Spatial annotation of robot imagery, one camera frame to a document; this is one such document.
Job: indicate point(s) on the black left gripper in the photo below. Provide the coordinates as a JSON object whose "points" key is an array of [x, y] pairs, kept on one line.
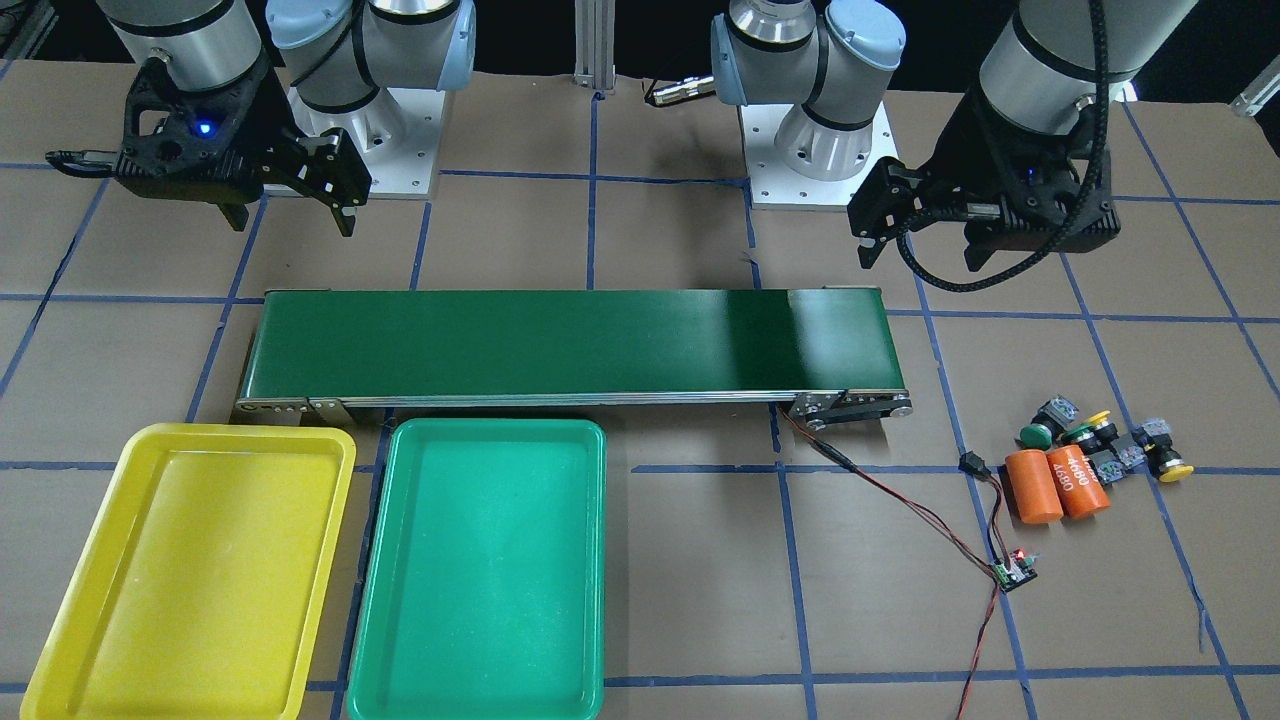
{"points": [[972, 138]]}

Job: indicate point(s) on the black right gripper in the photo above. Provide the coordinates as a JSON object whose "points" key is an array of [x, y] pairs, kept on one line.
{"points": [[262, 118]]}

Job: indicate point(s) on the plain orange cylinder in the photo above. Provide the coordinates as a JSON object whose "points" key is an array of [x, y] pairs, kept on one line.
{"points": [[1031, 482]]}

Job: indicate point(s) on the orange cylinder with 4680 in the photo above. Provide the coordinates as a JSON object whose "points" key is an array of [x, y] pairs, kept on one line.
{"points": [[1079, 488]]}

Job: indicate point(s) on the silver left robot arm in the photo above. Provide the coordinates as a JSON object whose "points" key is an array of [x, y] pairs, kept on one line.
{"points": [[1050, 58]]}

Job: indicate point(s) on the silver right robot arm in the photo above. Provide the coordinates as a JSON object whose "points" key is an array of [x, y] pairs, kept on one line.
{"points": [[338, 55]]}

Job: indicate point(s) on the green conveyor belt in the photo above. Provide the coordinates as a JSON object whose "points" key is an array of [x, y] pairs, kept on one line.
{"points": [[828, 355]]}

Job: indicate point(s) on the small green circuit board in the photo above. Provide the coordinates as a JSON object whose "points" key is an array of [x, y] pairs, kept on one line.
{"points": [[1018, 569]]}

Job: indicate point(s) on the yellow plastic tray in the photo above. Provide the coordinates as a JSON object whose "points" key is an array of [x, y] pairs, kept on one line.
{"points": [[202, 582]]}

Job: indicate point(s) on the green plastic tray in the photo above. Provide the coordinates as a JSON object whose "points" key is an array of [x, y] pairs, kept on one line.
{"points": [[485, 594]]}

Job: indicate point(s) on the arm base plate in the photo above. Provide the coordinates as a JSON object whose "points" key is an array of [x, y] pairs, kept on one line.
{"points": [[398, 135], [795, 164]]}

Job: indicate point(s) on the black inline switch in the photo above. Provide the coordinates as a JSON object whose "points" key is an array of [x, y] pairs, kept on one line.
{"points": [[973, 465]]}

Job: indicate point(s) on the aluminium frame post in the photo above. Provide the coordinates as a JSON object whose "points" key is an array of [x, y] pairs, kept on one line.
{"points": [[594, 23]]}

